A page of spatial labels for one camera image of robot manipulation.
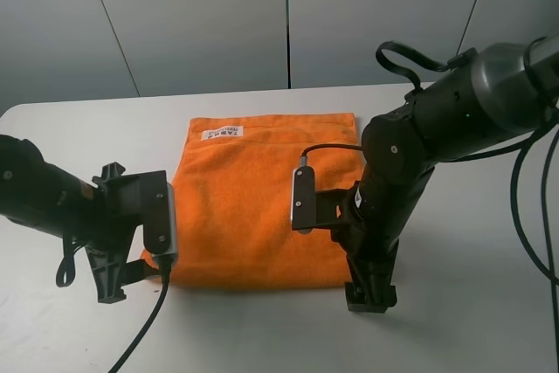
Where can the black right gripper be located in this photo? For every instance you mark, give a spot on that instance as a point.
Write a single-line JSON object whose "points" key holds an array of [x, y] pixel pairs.
{"points": [[365, 221]]}

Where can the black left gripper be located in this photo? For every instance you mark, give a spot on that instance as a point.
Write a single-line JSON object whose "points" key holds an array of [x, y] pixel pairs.
{"points": [[123, 206]]}

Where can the orange terry towel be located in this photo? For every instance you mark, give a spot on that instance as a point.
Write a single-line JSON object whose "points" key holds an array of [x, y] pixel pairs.
{"points": [[233, 189]]}

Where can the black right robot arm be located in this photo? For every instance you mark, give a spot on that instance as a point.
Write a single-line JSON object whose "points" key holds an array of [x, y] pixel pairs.
{"points": [[455, 111]]}

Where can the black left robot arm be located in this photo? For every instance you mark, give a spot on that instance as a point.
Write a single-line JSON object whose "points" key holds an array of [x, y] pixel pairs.
{"points": [[44, 197]]}

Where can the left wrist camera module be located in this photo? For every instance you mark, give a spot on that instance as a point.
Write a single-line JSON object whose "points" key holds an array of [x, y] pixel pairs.
{"points": [[160, 231]]}

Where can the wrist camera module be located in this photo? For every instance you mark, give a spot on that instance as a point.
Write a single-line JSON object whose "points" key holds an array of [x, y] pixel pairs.
{"points": [[160, 231], [303, 201]]}

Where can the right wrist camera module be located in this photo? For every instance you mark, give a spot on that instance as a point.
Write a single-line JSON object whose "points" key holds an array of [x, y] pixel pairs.
{"points": [[303, 201]]}

